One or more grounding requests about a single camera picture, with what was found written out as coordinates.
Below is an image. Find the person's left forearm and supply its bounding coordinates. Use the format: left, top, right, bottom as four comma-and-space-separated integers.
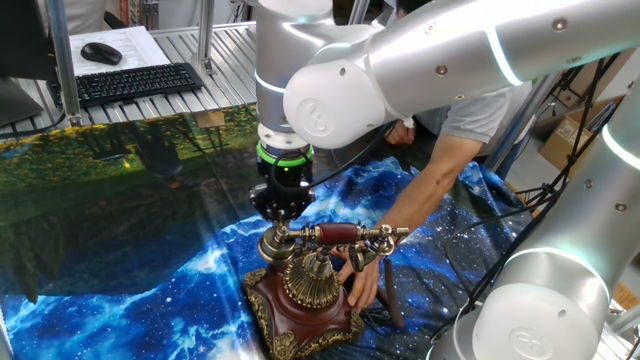
377, 134, 484, 237

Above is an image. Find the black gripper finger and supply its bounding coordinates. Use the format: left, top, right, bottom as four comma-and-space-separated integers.
248, 183, 283, 223
283, 184, 317, 224

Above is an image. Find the black computer monitor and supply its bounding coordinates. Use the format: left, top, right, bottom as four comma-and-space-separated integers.
0, 0, 57, 129

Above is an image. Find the red brass rotary phone base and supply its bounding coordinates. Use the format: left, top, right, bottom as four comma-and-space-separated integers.
242, 244, 365, 360

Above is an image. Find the white paper sheet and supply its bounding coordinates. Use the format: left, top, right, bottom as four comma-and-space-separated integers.
68, 25, 172, 77

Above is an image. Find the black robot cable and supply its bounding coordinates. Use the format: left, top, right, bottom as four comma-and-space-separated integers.
443, 204, 551, 311

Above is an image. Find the person in grey shirt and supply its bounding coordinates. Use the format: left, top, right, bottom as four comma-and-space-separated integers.
394, 0, 534, 146

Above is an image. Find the brown coiled phone cord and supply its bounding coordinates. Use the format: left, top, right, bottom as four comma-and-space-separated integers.
372, 257, 406, 329

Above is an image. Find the aluminium frame post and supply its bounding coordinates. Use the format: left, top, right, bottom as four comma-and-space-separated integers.
192, 0, 217, 76
45, 0, 84, 126
347, 0, 372, 26
482, 72, 564, 174

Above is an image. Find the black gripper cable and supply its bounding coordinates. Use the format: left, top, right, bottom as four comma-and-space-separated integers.
269, 122, 396, 194

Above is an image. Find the person's left hand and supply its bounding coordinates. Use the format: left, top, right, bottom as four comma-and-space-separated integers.
337, 249, 382, 314

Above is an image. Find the galaxy landscape printed cloth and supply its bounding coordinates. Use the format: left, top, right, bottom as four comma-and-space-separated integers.
0, 99, 539, 360

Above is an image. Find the person's right hand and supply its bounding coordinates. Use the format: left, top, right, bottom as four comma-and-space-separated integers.
384, 119, 416, 146

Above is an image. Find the black monitor cable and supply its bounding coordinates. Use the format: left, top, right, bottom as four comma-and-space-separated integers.
0, 112, 69, 140

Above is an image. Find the black computer mouse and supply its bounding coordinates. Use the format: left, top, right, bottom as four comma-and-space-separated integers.
79, 41, 124, 66

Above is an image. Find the red brass phone handset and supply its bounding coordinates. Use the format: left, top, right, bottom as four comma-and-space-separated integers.
257, 218, 411, 271

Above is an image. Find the person in white shirt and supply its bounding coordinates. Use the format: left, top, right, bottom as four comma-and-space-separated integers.
37, 0, 121, 36

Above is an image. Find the small brown paper tag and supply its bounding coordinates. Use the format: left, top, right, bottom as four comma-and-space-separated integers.
193, 109, 225, 128

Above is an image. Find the black computer keyboard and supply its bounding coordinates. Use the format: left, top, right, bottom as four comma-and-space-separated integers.
48, 62, 205, 109

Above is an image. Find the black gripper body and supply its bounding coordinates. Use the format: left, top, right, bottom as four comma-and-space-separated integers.
257, 163, 315, 197

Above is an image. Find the cardboard box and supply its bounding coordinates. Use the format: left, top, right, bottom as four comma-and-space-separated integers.
538, 97, 624, 174

